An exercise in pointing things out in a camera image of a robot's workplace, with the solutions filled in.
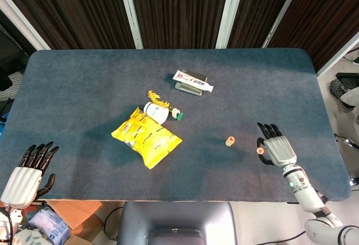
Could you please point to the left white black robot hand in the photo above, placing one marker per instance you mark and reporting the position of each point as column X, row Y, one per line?
column 22, row 184

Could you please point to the chrome chair leg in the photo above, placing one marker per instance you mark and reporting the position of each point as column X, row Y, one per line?
column 346, row 140

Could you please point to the blue plastic package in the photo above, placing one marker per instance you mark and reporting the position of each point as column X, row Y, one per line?
column 47, row 225

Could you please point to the dark grey small box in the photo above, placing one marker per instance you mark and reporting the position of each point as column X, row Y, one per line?
column 185, row 86

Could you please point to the brown cardboard box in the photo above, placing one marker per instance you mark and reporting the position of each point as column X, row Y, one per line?
column 78, row 214

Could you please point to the yellow plastic toy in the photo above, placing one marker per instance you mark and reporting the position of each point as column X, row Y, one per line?
column 153, row 97

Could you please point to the blue table cloth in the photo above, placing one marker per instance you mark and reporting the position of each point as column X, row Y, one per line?
column 84, row 88

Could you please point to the white partition frame post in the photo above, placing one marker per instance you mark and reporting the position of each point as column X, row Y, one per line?
column 281, row 12
column 25, row 22
column 336, row 55
column 230, row 12
column 130, row 12

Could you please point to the light trouser leg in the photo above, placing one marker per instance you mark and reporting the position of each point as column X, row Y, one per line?
column 351, row 96

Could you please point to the dark patterned sneaker shoe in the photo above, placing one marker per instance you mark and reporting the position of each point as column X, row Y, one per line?
column 336, row 90

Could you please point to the yellow snack bag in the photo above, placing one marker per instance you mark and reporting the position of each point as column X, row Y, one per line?
column 146, row 138

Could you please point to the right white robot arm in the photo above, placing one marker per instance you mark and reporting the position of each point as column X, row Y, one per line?
column 305, row 197

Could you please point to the white toothpaste tube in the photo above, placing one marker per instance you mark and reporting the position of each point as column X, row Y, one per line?
column 190, row 80

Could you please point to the dark office chair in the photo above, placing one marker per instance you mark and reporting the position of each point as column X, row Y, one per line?
column 8, row 65

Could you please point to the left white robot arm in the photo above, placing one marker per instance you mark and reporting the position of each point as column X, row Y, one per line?
column 4, row 224

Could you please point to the grey blue robot torso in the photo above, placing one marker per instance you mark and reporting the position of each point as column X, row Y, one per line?
column 176, row 219

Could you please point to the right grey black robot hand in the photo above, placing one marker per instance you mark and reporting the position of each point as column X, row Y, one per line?
column 280, row 149

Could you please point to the white paper cup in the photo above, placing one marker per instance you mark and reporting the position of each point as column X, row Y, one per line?
column 155, row 111

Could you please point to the black flat device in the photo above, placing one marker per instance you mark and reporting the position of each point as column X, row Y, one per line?
column 347, row 78

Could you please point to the dark brown partition panel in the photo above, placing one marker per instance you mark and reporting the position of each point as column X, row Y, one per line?
column 331, row 12
column 179, row 9
column 78, row 12
column 258, row 9

